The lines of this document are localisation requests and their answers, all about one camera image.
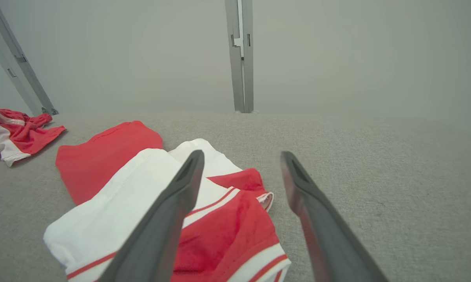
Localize red white-sleeved t-shirt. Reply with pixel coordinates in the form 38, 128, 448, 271
43, 121, 292, 282

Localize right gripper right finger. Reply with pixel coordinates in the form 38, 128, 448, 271
280, 151, 389, 282

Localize red shorts with white stripe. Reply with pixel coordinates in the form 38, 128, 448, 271
0, 108, 67, 167

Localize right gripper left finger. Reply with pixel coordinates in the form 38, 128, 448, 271
98, 150, 205, 282

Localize grey partition post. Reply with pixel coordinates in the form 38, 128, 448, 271
225, 0, 254, 114
0, 0, 59, 116

